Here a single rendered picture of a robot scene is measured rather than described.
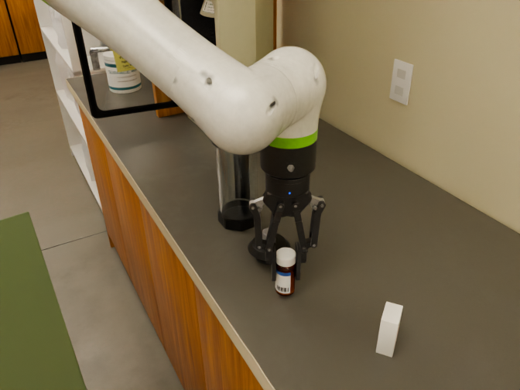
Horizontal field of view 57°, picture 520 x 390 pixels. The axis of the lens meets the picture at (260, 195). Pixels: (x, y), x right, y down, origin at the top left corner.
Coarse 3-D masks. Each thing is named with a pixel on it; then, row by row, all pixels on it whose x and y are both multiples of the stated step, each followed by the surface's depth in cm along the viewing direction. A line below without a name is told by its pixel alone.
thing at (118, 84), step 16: (160, 0) 147; (96, 48) 147; (112, 64) 151; (128, 64) 153; (96, 80) 152; (112, 80) 154; (128, 80) 156; (144, 80) 157; (96, 96) 154; (112, 96) 156; (128, 96) 158; (144, 96) 160; (160, 96) 162
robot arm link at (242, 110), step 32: (64, 0) 63; (96, 0) 61; (128, 0) 61; (96, 32) 64; (128, 32) 61; (160, 32) 60; (192, 32) 62; (160, 64) 60; (192, 64) 59; (224, 64) 59; (256, 64) 64; (192, 96) 59; (224, 96) 58; (256, 96) 58; (288, 96) 62; (224, 128) 58; (256, 128) 58
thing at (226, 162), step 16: (224, 160) 103; (240, 160) 103; (256, 160) 106; (224, 176) 105; (240, 176) 105; (256, 176) 108; (224, 192) 108; (240, 192) 107; (256, 192) 110; (224, 208) 110; (240, 208) 109
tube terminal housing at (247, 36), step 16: (224, 0) 125; (240, 0) 127; (256, 0) 130; (272, 0) 146; (224, 16) 127; (240, 16) 129; (256, 16) 132; (272, 16) 148; (224, 32) 129; (240, 32) 131; (256, 32) 134; (272, 32) 151; (224, 48) 131; (240, 48) 133; (256, 48) 136; (272, 48) 154
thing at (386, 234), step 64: (128, 128) 163; (192, 128) 162; (320, 128) 161; (192, 192) 127; (320, 192) 126; (384, 192) 126; (192, 256) 104; (320, 256) 104; (384, 256) 103; (448, 256) 103; (512, 256) 103; (256, 320) 88; (320, 320) 88; (448, 320) 88; (512, 320) 87; (320, 384) 77; (384, 384) 76; (448, 384) 76; (512, 384) 76
